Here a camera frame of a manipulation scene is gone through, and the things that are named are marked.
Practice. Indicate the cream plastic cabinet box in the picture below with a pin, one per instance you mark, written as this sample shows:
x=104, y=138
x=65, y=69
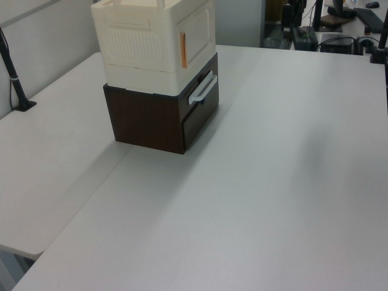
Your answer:
x=136, y=51

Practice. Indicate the black box device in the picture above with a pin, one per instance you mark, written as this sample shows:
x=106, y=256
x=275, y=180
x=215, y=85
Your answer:
x=337, y=44

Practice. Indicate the grey partition panel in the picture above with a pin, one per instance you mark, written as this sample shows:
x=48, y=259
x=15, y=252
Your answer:
x=239, y=22

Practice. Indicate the cream cabinet door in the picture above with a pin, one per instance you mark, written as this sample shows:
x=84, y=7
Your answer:
x=198, y=33

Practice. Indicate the black camera stand pole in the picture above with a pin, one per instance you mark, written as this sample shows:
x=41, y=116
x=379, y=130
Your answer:
x=13, y=75

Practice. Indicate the black computer mouse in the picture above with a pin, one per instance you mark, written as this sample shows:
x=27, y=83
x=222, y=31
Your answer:
x=372, y=4

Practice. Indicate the black monitor stand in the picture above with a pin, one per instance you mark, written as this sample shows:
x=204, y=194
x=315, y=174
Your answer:
x=317, y=15

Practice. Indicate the black clamp stand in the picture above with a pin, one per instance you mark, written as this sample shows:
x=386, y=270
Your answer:
x=380, y=45

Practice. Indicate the dark brown drawer chest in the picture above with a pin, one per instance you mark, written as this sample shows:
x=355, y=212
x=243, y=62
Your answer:
x=142, y=118

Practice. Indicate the black keyboard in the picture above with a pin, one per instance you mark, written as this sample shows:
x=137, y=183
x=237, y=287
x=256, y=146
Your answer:
x=369, y=19

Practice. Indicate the plain brown drawer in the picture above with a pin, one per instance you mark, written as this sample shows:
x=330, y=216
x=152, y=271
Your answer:
x=198, y=127

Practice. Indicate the brown wooden board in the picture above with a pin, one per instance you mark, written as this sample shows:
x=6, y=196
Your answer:
x=332, y=22

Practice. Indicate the black device with green mark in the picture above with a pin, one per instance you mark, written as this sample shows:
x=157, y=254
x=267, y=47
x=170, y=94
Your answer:
x=304, y=38

